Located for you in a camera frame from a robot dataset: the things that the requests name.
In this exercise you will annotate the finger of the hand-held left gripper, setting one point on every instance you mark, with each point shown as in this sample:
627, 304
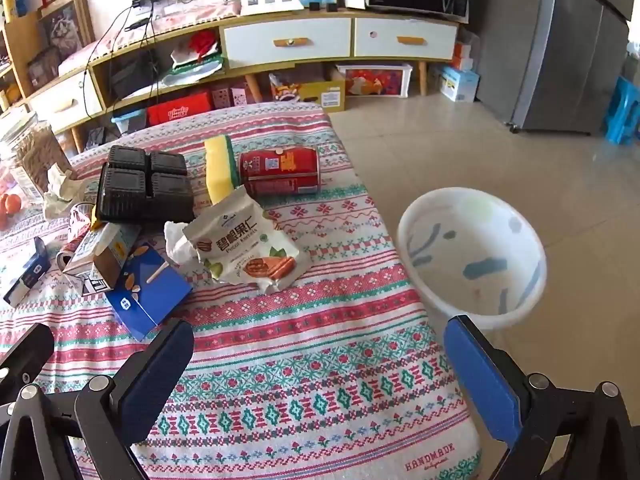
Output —
27, 352

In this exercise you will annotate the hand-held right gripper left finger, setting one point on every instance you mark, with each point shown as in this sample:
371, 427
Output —
155, 385

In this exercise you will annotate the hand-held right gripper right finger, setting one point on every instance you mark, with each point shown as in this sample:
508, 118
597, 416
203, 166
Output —
482, 375

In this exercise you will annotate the blue carton box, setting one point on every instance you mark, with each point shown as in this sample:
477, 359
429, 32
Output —
145, 295

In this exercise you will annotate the white plastic basin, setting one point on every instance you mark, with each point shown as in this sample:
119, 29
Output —
472, 260

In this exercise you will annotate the small beige drink carton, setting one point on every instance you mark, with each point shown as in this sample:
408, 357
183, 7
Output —
97, 247

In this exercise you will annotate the white tissue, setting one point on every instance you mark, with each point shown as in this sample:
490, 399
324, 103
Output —
60, 195
175, 242

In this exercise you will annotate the yellow snack packet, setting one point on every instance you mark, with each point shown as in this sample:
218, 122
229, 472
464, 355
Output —
93, 215

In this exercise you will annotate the white nut snack packet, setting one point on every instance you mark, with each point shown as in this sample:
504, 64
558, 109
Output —
235, 245

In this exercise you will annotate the black four-compartment plastic tray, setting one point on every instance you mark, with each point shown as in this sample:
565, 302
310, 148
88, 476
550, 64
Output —
127, 185

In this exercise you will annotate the yellow and green sponge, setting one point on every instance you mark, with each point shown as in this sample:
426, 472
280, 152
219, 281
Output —
217, 172

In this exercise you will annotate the red drink can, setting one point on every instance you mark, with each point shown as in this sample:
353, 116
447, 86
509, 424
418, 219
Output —
280, 172

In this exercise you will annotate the blue and white box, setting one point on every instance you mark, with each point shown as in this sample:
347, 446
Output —
27, 272

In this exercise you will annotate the orange fruit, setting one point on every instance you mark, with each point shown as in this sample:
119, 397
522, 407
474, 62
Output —
12, 204

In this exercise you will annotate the patterned woven tablecloth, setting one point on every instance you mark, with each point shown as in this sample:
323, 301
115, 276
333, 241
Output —
300, 340

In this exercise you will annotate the red gift box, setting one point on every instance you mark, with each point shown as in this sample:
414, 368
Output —
180, 109

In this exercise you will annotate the blue and white carton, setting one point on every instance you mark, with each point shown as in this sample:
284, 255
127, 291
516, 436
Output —
460, 84

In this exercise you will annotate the wooden bookshelf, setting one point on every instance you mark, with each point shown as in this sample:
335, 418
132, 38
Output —
22, 55

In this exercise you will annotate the pink patterned box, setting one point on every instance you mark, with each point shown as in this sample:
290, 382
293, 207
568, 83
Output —
230, 95

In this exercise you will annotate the blue plastic stool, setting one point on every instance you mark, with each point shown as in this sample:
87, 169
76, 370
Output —
622, 110

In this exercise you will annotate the white fox print storage box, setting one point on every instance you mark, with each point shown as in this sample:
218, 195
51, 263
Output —
372, 80

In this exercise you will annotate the yellow and black cardboard box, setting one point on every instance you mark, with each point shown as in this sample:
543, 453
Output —
320, 92

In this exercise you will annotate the framed picture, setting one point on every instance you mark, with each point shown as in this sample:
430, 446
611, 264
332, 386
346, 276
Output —
65, 27

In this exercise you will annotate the grey refrigerator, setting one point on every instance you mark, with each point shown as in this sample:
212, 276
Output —
555, 50

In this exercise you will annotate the wide white cabinet drawer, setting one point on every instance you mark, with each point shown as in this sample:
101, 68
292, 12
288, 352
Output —
287, 42

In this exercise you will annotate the pink cabinet runner cloth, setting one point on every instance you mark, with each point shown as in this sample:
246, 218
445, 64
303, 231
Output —
185, 17

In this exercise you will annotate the white cabinet with drawers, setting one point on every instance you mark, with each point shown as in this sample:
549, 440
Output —
240, 20

